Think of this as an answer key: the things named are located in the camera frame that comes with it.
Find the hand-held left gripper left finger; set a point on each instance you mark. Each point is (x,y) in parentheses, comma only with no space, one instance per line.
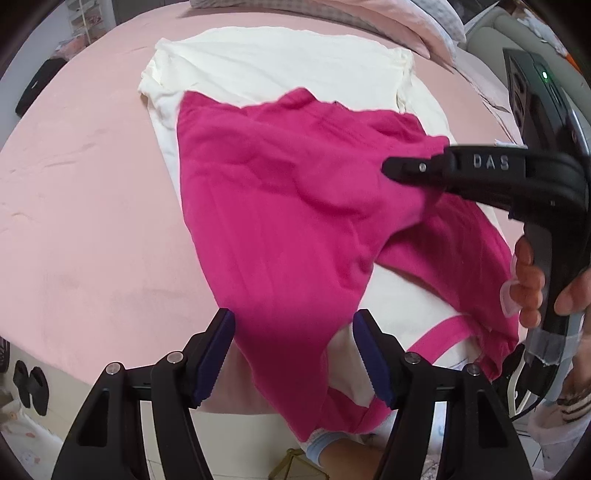
(214,355)

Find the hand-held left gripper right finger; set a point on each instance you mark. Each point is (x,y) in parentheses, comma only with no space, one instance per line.
(369,364)

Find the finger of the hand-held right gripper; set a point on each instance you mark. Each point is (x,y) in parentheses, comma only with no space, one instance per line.
(415,168)

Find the cream and pink sweatshirt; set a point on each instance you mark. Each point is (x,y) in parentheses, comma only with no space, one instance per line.
(277,184)

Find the person's right forearm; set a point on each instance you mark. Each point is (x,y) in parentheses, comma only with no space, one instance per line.
(568,401)

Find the person's right hand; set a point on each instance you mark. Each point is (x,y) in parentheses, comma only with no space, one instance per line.
(526,286)

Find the grey padded headboard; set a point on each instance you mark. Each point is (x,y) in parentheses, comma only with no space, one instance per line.
(498,27)

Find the pink printed quilt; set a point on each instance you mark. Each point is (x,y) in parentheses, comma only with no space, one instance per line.
(392,18)

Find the row of plush toys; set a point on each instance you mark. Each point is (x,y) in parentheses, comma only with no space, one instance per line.
(526,9)

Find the black slipper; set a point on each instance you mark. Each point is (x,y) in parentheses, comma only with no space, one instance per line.
(21,383)
(39,392)

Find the printed floor mat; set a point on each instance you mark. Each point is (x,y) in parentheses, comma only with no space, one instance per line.
(27,443)

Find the black bag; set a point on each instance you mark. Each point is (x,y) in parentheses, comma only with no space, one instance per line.
(39,87)

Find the white shelf rack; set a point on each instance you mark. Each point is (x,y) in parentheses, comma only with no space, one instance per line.
(87,18)

